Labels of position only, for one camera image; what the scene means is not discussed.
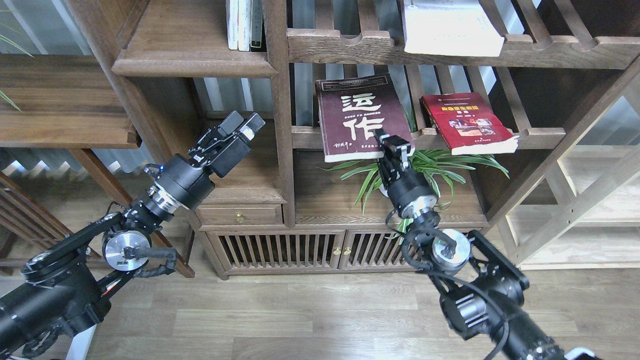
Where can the white upright book left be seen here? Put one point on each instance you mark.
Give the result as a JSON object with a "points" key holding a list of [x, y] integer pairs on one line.
{"points": [[232, 23]]}

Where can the dark wooden bookshelf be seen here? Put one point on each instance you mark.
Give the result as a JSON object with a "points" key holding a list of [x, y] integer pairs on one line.
{"points": [[550, 83]]}

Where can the dark wooden slatted rack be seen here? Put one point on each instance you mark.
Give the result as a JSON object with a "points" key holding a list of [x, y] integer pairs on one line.
{"points": [[36, 213]]}

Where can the white book on top shelf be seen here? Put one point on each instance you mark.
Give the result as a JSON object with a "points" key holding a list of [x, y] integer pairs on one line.
{"points": [[449, 28]]}

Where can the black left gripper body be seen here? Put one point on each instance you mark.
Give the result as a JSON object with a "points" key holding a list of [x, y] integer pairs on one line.
{"points": [[219, 151]]}

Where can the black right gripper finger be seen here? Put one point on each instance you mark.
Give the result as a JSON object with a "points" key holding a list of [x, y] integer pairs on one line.
{"points": [[385, 143]]}

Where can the light wooden shelf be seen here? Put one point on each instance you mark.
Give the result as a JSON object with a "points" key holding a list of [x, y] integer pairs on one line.
{"points": [[592, 219]]}

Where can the dark green upright book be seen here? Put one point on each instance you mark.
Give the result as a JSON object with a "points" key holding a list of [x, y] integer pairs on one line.
{"points": [[257, 27]]}

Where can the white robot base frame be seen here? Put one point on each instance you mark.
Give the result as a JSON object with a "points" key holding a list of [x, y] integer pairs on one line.
{"points": [[80, 344]]}

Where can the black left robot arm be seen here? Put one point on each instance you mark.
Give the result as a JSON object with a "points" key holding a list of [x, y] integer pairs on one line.
{"points": [[68, 287]]}

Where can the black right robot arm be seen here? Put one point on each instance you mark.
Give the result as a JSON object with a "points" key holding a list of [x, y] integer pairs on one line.
{"points": [[481, 291]]}

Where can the green spider plant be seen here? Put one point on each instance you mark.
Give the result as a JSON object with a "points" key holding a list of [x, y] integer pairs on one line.
{"points": [[435, 164]]}

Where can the brass drawer knob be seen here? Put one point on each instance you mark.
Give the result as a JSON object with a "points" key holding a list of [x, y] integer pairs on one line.
{"points": [[239, 217]]}

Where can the white upright book middle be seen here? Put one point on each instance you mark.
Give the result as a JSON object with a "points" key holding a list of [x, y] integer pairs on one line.
{"points": [[244, 20]]}

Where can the red book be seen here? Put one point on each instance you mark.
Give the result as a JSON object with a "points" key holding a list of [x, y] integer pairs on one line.
{"points": [[467, 124]]}

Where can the white upright book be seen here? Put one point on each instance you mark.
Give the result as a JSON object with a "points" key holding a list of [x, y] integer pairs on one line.
{"points": [[244, 20], [232, 23]]}

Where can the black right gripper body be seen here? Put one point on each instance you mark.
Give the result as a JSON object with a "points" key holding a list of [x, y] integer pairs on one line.
{"points": [[393, 169]]}

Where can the dark maroon book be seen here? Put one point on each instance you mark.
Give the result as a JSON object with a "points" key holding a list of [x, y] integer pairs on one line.
{"points": [[349, 112]]}

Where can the dark wooden side table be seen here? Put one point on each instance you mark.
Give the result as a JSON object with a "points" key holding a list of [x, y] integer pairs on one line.
{"points": [[68, 102]]}

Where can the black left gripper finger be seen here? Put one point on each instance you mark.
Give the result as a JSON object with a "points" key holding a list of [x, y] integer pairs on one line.
{"points": [[230, 124], [248, 128]]}

